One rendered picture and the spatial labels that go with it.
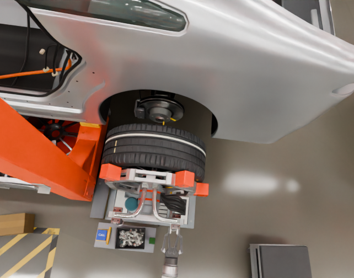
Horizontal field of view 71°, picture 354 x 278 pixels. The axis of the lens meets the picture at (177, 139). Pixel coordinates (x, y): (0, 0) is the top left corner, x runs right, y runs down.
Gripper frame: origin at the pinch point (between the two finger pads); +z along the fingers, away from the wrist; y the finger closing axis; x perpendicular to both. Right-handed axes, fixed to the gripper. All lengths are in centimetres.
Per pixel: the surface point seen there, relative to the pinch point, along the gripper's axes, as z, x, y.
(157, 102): 75, 16, -20
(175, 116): 75, 0, -6
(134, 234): -6.6, -26.4, -25.6
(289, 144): 98, -83, 121
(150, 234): -5.7, -38.0, -14.8
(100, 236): -10, -35, -50
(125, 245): -13.9, -29.3, -30.4
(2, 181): 22, -44, -135
